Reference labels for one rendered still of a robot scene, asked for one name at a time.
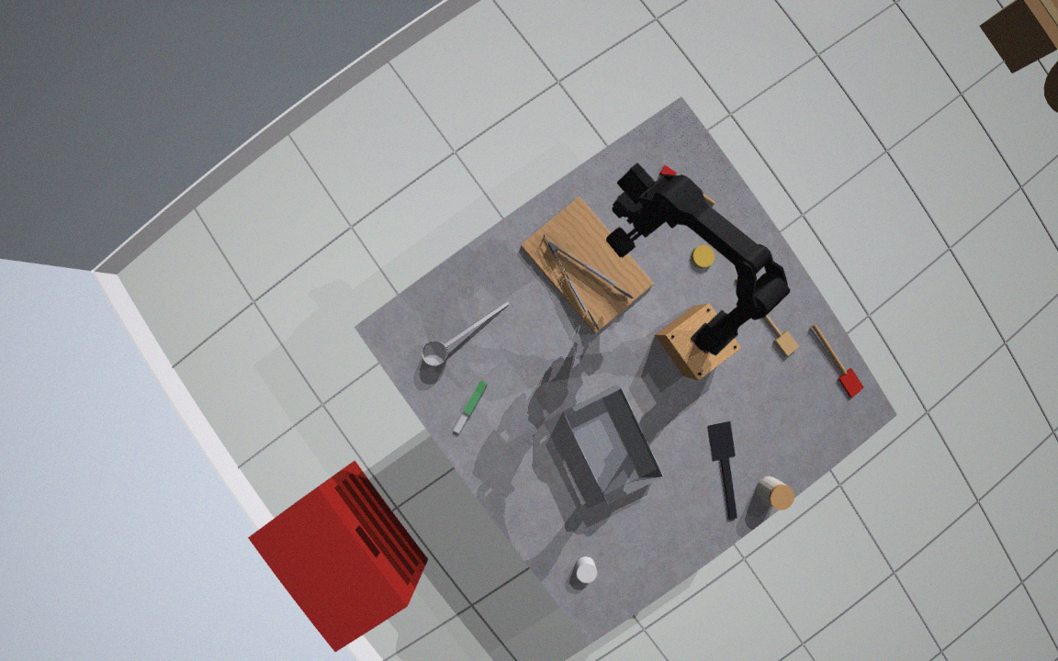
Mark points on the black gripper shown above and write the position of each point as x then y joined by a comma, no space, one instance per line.
621,242

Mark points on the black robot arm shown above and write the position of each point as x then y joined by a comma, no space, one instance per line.
677,200

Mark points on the grey saucepan with long handle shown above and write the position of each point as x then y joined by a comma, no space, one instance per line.
435,352

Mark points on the red spatula with wooden handle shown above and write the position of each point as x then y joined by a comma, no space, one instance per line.
849,380

